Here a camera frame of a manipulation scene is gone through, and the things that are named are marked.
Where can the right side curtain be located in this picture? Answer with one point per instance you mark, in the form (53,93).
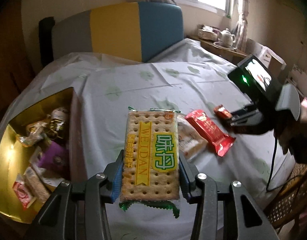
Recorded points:
(240,30)

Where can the green yellow cracker pack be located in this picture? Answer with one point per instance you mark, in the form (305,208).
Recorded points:
(150,172)

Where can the red white round-logo packet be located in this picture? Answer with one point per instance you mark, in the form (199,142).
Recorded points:
(23,192)

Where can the white cardboard box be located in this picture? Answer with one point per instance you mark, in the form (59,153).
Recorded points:
(268,57)

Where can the black chair back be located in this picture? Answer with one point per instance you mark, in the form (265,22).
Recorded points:
(45,27)

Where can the white teapot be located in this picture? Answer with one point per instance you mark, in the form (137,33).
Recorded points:
(226,37)

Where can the black and gold snack packet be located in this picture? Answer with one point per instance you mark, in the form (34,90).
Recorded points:
(57,127)

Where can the grey yellow blue sofa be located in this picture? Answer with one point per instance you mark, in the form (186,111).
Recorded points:
(135,31)

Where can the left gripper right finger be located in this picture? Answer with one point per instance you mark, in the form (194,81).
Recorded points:
(243,218)

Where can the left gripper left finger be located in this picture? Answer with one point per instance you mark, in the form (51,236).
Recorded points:
(57,219)

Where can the purple snack packet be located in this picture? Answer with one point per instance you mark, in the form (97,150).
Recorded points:
(54,157)

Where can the gold and brown gift box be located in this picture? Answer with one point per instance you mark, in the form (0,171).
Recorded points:
(14,158)

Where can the light blue patterned tablecloth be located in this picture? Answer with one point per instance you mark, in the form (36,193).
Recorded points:
(185,77)

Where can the beige pastry packet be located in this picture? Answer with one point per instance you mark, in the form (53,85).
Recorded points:
(190,142)

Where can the white sachet with black label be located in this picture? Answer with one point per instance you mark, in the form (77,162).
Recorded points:
(49,178)

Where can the wooden side table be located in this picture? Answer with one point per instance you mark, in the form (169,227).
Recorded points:
(232,56)

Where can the large red snack packet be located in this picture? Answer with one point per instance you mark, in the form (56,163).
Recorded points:
(220,141)

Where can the clear orange snack packet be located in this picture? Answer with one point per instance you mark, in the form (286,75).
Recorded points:
(35,132)

